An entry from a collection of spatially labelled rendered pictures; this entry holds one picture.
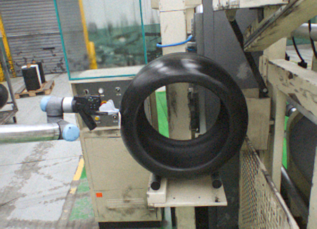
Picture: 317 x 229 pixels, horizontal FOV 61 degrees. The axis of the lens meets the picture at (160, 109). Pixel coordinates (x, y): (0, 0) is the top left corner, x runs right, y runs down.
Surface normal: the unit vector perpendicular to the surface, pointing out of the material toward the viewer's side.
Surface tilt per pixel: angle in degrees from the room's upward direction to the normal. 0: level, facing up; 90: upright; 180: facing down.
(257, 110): 90
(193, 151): 36
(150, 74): 48
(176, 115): 90
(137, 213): 90
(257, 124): 90
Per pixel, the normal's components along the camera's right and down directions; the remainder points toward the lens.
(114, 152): -0.06, 0.33
